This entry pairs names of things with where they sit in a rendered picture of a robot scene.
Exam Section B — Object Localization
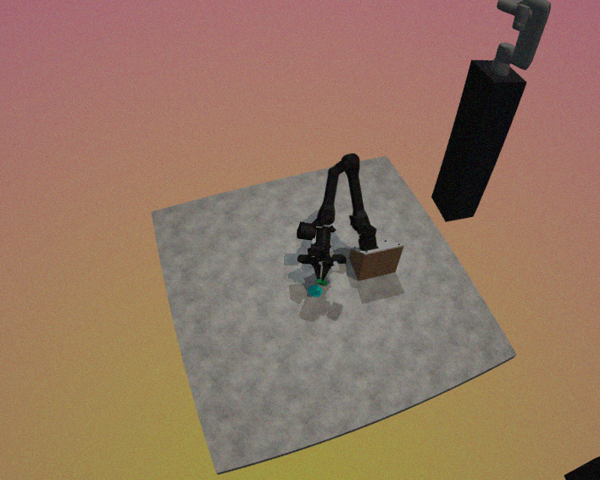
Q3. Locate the cyan circle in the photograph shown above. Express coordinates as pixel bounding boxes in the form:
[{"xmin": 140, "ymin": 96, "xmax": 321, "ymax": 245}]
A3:
[{"xmin": 308, "ymin": 285, "xmax": 322, "ymax": 297}]

